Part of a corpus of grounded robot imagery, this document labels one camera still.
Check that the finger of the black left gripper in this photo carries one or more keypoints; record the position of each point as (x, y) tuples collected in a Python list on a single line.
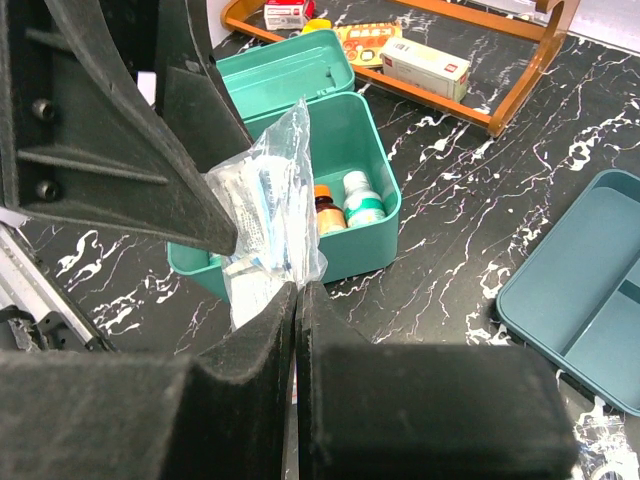
[(191, 96), (81, 141)]

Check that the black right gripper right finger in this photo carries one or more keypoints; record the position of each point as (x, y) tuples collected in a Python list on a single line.
[(422, 411)]

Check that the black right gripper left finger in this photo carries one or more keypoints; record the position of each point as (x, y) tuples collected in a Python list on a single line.
[(219, 415)]

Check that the white gauze packet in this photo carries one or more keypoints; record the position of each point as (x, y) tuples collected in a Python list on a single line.
[(268, 192)]

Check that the brown glass medicine bottle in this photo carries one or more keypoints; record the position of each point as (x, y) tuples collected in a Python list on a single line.
[(330, 217)]

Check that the teal medicine kit box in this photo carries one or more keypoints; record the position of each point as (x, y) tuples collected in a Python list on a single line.
[(264, 82)]

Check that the white bottle green label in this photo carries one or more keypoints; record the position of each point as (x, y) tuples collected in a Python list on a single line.
[(362, 205)]

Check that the red white medicine box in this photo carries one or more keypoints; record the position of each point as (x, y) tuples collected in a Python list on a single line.
[(287, 14)]

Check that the cream medicine box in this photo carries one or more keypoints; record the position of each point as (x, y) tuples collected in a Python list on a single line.
[(427, 68)]

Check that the orange spiral notebook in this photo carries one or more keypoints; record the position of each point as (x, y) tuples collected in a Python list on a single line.
[(362, 43)]

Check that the dark blue divided tray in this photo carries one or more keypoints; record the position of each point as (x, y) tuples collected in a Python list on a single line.
[(576, 297)]

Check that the wooden shelf rack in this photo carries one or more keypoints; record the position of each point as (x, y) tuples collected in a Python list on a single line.
[(549, 40)]

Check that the aluminium frame rail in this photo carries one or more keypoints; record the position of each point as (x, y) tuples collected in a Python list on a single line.
[(35, 309)]

